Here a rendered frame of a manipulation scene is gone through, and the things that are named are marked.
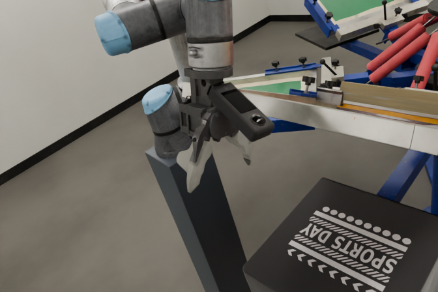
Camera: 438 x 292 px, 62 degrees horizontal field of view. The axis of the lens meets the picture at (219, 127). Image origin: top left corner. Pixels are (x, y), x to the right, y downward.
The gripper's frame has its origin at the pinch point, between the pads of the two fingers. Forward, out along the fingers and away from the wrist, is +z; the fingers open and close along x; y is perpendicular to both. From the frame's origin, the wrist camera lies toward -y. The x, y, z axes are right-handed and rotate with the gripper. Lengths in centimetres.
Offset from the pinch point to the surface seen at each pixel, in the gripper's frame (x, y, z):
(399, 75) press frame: -142, 23, 6
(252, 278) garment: -27, 18, 49
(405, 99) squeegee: -74, -4, 0
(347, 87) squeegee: -75, 16, -1
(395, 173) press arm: -90, 2, 32
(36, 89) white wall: -88, 380, 50
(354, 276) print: -42, -7, 44
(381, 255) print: -52, -10, 41
